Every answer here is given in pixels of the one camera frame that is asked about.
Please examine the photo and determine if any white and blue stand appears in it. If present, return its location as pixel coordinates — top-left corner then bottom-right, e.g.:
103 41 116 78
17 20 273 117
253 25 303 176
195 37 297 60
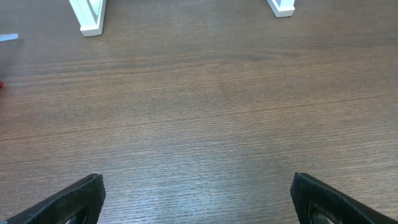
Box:
68 0 295 37

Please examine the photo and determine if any red and yellow tip box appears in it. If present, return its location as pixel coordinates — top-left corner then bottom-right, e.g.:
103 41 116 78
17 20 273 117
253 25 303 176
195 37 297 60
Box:
0 33 19 90

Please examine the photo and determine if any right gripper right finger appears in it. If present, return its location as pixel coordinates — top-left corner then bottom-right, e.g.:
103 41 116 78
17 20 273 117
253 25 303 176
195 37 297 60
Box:
289 171 398 224

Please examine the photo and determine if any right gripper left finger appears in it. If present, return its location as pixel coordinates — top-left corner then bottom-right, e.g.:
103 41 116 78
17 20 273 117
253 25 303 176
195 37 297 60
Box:
0 173 107 224

